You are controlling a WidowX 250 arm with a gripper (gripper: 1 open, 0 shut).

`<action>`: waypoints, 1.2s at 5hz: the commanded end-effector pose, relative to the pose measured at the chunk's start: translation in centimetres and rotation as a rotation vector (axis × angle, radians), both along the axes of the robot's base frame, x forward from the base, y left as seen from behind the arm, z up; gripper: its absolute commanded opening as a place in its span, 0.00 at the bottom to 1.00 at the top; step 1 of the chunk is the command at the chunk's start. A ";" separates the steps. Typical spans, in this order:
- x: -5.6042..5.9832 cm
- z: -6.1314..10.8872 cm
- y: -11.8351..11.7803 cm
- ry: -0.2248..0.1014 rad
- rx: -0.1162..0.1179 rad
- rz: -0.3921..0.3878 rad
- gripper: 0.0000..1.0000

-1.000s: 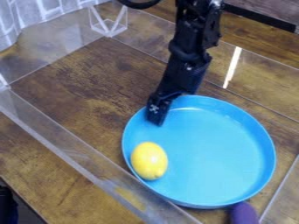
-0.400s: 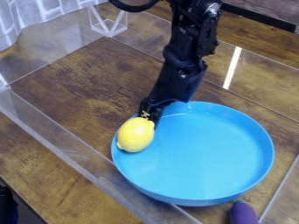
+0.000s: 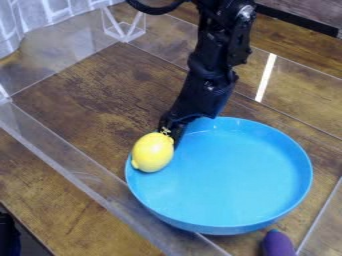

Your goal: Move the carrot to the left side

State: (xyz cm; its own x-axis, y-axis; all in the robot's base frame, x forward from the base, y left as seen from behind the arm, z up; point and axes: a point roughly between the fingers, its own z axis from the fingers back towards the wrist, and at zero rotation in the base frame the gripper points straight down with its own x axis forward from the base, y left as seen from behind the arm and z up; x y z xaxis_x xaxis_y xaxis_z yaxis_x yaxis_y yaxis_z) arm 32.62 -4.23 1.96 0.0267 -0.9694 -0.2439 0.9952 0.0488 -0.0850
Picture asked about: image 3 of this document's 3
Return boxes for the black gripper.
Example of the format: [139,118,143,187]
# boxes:
[159,54,238,147]

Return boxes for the yellow toy lemon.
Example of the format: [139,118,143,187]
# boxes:
[131,132,173,172]

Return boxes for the blue round plate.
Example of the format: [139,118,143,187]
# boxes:
[125,117,312,235]

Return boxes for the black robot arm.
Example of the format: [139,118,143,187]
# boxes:
[157,0,256,146]

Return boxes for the black bar in background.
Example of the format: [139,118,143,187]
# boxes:
[256,4,339,38]

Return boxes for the purple toy eggplant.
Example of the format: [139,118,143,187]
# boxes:
[262,230,296,256]

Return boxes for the white patterned curtain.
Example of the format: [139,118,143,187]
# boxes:
[0,0,124,59]

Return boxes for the clear acrylic enclosure wall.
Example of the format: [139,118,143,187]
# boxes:
[0,3,342,256]

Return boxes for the black cable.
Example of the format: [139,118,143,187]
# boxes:
[124,0,191,16]

